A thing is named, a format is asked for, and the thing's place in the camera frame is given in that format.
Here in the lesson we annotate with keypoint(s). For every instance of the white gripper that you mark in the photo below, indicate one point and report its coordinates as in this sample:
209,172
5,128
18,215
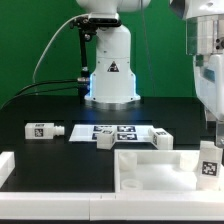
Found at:
209,86

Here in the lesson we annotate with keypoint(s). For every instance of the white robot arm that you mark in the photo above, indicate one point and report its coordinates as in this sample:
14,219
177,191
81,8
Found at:
113,84

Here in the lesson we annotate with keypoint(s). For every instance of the white side fence block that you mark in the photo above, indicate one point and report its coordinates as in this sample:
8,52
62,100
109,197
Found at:
7,165

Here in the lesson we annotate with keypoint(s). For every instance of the black camera on stand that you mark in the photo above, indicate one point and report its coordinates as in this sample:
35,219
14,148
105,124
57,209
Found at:
93,21

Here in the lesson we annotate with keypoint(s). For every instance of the white front fence bar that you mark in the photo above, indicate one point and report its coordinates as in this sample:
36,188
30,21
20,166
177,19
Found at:
144,205

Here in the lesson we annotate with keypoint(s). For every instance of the white base tag plate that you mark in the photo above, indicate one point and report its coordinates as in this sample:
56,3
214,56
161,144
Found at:
124,133

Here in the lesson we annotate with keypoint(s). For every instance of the white square table top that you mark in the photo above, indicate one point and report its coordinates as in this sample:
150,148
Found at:
172,170

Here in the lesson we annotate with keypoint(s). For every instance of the black camera stand pole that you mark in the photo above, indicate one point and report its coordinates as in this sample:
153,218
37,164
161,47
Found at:
84,65

